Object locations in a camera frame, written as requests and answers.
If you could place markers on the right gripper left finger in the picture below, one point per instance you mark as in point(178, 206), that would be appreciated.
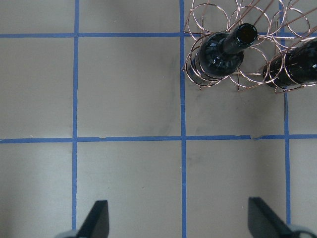
point(96, 224)

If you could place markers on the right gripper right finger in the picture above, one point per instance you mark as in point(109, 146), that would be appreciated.
point(263, 222)

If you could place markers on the dark wine bottle right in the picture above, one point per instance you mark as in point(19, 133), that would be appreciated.
point(298, 67)

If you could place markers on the dark wine bottle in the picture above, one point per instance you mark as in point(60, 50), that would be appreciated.
point(298, 67)
point(222, 53)

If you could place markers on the dark wine bottle left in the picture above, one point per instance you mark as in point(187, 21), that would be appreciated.
point(222, 53)

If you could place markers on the copper wire bottle basket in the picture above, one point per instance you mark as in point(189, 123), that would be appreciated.
point(257, 42)

